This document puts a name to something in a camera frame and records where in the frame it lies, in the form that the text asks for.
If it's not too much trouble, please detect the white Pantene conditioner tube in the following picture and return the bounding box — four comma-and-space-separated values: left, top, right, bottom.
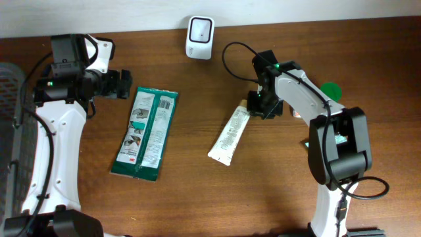
208, 99, 250, 166

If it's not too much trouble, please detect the green lid glass jar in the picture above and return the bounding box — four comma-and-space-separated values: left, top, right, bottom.
320, 82, 343, 102

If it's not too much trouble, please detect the green white 3M pouch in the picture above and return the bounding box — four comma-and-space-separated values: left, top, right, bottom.
110, 87, 178, 182

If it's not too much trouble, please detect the teal wet wipes pack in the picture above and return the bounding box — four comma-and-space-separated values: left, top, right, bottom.
304, 135, 347, 147

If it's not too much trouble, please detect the left black and white arm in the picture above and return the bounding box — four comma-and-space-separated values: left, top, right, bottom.
3, 34, 132, 236

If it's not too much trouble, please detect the right black and white arm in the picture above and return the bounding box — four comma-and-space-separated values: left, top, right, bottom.
247, 50, 384, 236

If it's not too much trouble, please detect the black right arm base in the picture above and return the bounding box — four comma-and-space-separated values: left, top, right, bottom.
276, 228, 386, 237

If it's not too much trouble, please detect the white barcode scanner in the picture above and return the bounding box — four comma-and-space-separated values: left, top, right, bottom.
186, 16, 215, 60

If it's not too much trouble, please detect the grey plastic mesh basket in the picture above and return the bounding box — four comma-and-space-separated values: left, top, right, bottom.
1, 63, 36, 228

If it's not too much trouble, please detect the left black cable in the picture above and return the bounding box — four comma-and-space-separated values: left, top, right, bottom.
12, 52, 55, 237

